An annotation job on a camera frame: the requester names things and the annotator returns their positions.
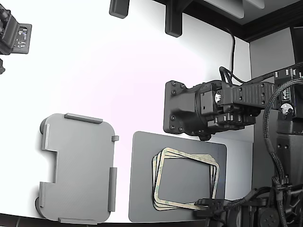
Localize black plate gripper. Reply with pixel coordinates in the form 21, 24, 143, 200
163, 80, 215, 140

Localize beige 3M adhesive frame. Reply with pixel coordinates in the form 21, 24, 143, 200
151, 151, 217, 210
151, 153, 216, 211
153, 147, 220, 207

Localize light gray box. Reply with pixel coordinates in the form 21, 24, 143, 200
35, 113, 120, 225

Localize dark gray textured mat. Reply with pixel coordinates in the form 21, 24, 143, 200
128, 131, 228, 223

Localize white partition panel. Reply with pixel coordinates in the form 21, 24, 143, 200
248, 26, 296, 80

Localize black screen panel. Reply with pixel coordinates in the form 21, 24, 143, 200
290, 26, 303, 66

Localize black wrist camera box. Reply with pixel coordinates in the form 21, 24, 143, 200
200, 90, 215, 114

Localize black wire loop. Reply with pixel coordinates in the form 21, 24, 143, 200
219, 66, 244, 86

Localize black smooth cable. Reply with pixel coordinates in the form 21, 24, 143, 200
222, 25, 237, 79

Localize thin black braided cable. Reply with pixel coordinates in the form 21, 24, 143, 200
243, 72, 278, 84

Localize long dark gray bracket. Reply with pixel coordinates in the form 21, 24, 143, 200
164, 0, 183, 38

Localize thick black braided cable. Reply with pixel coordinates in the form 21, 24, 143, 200
263, 79, 303, 190

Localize black shelf frame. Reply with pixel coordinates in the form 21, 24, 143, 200
151, 0, 303, 44

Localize black cable connector block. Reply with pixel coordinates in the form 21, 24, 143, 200
194, 198, 225, 218

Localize short black braided cable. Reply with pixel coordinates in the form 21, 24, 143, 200
222, 189, 260, 211

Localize short dark gray bracket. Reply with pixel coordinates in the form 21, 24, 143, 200
108, 0, 130, 18

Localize camera circuit board holder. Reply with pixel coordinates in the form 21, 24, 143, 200
14, 23, 33, 54

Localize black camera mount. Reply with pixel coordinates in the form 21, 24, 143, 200
0, 4, 20, 55

